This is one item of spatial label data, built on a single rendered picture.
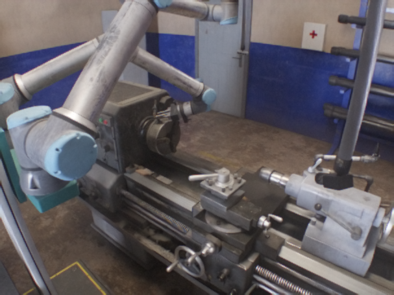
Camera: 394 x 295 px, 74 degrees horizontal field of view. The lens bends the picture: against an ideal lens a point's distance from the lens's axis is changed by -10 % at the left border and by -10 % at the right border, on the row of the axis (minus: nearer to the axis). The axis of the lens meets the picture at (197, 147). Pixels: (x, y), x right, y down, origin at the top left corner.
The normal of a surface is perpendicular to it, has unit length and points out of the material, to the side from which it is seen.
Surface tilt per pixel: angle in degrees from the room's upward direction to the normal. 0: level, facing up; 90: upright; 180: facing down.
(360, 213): 82
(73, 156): 94
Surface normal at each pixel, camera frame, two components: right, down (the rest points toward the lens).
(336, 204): -0.62, 0.25
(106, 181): -0.33, -0.55
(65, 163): 0.78, 0.35
